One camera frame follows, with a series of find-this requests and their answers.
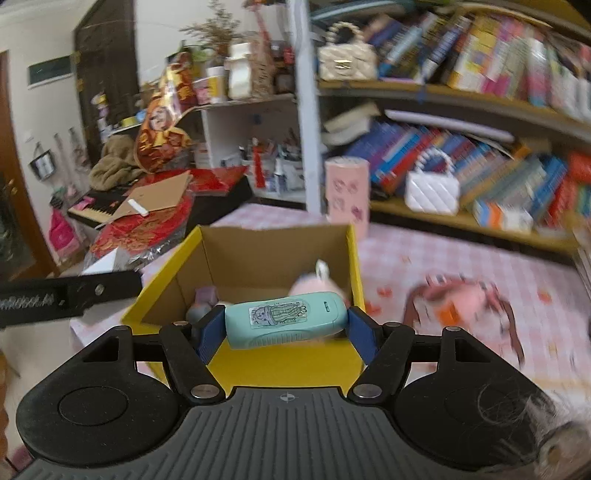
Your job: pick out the pink pig plush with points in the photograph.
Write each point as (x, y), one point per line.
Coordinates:
(307, 286)

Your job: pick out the red gold foil figure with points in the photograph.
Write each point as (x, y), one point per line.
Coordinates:
(161, 124)

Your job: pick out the white marker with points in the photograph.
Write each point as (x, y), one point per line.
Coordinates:
(138, 207)

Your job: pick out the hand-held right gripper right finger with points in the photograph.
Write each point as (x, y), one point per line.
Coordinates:
(362, 337)

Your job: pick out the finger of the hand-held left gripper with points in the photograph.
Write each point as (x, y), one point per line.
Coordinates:
(92, 293)

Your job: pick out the wooden bookshelf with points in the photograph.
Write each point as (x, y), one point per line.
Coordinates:
(415, 90)

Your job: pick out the brown cardboard sheet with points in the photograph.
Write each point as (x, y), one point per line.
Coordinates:
(157, 194)

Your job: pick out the grey fur trim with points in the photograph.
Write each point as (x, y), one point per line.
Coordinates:
(563, 438)

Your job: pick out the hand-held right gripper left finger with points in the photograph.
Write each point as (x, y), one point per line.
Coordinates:
(211, 337)

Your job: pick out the pink cylinder holder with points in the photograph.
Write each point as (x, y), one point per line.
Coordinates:
(346, 194)

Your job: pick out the pink plush with orange claws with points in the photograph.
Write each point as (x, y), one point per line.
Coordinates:
(466, 300)

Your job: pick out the yellow cardboard box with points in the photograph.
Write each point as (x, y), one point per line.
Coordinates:
(277, 369)

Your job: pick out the pen cups with pens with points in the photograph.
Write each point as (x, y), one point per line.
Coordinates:
(286, 170)

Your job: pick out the row of blue books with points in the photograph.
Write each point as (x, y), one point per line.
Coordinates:
(485, 175)

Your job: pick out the orange white medicine box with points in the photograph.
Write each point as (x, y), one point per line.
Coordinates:
(503, 217)

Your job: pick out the black electronic keyboard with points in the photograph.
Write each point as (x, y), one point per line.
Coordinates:
(92, 210)

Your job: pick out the row of colourful books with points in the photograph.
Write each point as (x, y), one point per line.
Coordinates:
(485, 60)

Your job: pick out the white rolled paper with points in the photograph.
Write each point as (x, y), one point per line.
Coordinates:
(448, 123)

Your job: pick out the white side shelf unit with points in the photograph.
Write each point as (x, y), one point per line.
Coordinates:
(226, 129)

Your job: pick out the cream quilted handbag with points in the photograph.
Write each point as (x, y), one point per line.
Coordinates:
(346, 62)

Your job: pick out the grey toy car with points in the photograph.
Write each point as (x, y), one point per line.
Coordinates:
(198, 311)

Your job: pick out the mint green handheld device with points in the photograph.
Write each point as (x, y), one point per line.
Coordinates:
(286, 318)

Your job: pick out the red tassel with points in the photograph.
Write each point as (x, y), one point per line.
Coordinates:
(260, 168)

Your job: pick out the green wall sign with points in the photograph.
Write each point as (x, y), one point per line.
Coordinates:
(51, 70)

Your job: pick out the white yellow jar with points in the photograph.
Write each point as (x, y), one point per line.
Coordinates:
(216, 87)

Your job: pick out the dried flower bunch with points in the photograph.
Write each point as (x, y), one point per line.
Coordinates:
(217, 27)

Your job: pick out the red paper decorations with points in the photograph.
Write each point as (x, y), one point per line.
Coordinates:
(138, 235)

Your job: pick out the olive brown blanket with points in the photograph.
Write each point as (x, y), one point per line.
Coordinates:
(115, 166)

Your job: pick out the white quilted handbag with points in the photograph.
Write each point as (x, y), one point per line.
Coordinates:
(431, 194)

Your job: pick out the pink bag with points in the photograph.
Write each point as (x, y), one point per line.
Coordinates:
(64, 235)

